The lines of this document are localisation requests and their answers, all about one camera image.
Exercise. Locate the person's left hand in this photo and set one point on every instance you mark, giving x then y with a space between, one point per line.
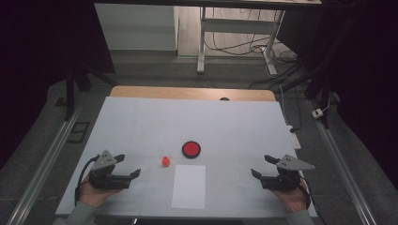
94 195

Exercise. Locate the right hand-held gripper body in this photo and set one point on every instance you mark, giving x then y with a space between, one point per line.
281 179

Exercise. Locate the person's right hand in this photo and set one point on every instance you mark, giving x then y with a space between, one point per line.
292 200

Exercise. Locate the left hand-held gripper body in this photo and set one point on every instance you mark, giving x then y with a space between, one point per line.
106 179

